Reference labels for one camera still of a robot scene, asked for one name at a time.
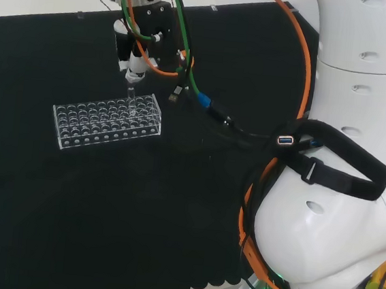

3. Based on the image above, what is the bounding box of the black hub with blue port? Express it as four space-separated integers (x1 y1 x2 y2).
276 133 297 148

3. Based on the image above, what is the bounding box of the black strap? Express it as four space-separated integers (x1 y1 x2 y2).
260 116 386 203

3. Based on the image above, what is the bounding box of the dangling USB plug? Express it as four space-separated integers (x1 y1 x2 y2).
167 84 184 105

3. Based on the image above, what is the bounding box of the black bench cloth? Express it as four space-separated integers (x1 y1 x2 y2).
0 0 325 289

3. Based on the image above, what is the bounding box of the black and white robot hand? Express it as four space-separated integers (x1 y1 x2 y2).
108 0 176 88

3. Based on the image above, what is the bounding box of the clear glass test tube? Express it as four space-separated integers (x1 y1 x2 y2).
123 82 140 116

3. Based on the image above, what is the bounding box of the orange cable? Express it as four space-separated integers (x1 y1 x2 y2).
97 0 338 289

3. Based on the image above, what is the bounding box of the black cable with blue connector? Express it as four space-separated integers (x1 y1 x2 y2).
193 92 280 143

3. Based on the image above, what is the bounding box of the clear plastic test tube rack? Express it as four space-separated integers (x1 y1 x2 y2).
48 84 165 160

